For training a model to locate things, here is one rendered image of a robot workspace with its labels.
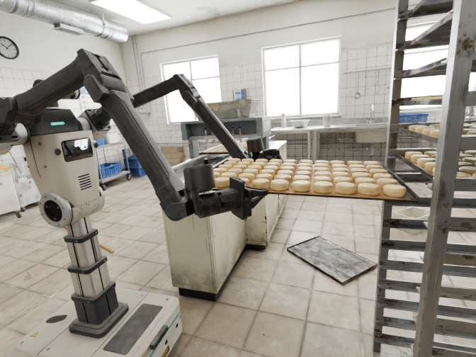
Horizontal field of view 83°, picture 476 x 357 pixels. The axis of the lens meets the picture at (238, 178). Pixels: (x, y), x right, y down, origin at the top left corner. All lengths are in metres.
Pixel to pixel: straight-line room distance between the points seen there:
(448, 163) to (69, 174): 1.23
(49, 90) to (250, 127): 1.57
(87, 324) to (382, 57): 5.11
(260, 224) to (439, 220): 1.76
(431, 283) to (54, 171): 1.27
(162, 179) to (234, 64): 5.11
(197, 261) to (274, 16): 4.68
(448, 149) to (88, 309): 1.49
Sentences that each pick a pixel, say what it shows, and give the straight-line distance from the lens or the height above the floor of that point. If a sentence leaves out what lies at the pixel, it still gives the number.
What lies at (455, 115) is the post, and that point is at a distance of 0.69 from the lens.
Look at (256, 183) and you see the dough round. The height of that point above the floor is 1.04.
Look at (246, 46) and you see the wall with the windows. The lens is 5.67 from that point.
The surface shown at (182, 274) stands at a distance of 1.95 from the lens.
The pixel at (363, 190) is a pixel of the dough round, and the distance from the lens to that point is 0.75.
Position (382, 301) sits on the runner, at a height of 0.42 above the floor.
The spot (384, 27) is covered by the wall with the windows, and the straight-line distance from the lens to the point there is 5.41.
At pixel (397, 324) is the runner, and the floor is 0.32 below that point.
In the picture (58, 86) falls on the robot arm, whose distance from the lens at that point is 0.94.
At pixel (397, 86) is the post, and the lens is 1.12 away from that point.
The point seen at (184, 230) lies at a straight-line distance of 1.76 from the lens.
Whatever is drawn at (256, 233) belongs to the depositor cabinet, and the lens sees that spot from 2.38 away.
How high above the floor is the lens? 1.24
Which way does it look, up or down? 14 degrees down
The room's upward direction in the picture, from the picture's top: 4 degrees counter-clockwise
